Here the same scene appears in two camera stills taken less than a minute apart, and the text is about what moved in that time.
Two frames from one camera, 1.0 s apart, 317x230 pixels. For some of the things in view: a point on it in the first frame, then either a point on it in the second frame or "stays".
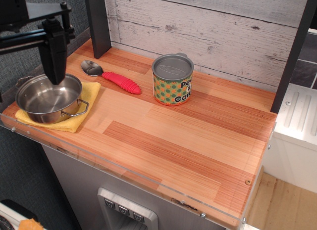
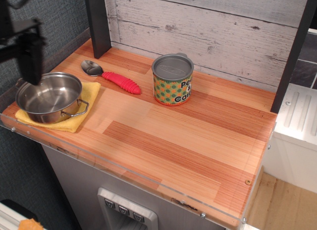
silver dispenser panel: [120, 212] stays
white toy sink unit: [291, 154] stays
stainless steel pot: [43, 102] stays
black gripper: [53, 36] to [29, 46]
